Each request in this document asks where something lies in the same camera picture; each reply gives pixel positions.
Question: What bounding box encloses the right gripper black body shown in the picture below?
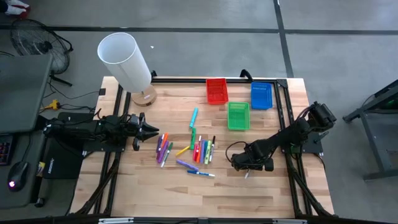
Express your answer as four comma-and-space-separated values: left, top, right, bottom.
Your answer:
231, 151, 275, 172

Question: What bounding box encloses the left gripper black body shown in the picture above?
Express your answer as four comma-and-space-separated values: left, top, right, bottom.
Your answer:
124, 112, 147, 152

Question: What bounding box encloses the yellow highlighter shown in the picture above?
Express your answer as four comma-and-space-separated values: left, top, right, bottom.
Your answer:
175, 145, 191, 157

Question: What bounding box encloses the black Expo whiteboard marker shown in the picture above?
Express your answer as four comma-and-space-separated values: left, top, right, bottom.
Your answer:
208, 135, 216, 163

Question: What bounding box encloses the light green highlighter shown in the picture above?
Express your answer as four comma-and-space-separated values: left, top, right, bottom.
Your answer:
204, 139, 213, 165

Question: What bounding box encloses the teal highlighter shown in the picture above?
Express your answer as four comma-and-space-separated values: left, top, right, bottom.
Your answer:
188, 107, 199, 129

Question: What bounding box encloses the lavender highlighter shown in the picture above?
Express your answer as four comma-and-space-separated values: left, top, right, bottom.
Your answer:
199, 139, 206, 165
175, 159, 200, 172

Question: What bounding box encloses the red Expo whiteboard marker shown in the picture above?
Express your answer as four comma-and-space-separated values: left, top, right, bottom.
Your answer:
195, 135, 202, 162

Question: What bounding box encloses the blue Expo whiteboard marker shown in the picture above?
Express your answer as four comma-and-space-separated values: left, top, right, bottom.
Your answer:
187, 169, 216, 178

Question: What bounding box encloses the red plastic basket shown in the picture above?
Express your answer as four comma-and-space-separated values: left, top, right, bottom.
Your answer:
205, 78, 229, 106

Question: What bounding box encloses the purple highlighter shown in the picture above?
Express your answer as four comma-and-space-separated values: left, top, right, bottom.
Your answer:
157, 140, 170, 164

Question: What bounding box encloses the green Expo whiteboard marker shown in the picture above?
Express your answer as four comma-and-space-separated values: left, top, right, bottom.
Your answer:
160, 142, 174, 169

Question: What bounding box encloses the green plastic basket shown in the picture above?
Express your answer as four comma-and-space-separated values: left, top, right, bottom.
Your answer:
227, 101, 251, 131

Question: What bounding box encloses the blue plastic basket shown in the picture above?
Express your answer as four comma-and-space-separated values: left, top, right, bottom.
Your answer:
250, 82, 274, 111

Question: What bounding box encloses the white lamp wooden base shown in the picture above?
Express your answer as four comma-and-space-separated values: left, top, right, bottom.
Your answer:
97, 32, 158, 108

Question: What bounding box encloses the silver metal bar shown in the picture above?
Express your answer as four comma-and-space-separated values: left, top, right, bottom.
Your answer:
98, 217, 134, 224
272, 218, 307, 224

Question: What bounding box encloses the yellow power plug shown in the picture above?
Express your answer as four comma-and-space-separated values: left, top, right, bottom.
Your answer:
43, 99, 62, 111

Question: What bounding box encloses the black metal cart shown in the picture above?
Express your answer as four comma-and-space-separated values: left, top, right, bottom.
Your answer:
342, 79, 398, 181

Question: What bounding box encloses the dark grey panel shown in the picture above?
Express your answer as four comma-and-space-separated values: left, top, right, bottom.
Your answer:
0, 54, 53, 134

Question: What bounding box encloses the black computer mouse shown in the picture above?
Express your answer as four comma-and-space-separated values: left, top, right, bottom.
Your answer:
6, 161, 29, 192

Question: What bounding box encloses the grey side desk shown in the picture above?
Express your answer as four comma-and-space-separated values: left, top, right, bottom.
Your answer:
0, 130, 47, 209

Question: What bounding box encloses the black floor fan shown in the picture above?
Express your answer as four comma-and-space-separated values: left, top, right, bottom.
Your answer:
9, 18, 74, 87

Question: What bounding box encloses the black keyboard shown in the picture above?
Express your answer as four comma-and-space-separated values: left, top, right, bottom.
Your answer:
0, 133, 15, 166

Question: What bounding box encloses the person's shoe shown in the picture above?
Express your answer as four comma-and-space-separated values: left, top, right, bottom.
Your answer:
0, 0, 31, 19

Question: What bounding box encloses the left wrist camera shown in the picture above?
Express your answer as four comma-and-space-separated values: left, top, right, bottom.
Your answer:
127, 113, 141, 128

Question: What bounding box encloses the black aluminium rig frame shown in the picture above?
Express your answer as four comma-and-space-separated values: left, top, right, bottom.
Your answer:
67, 70, 335, 224

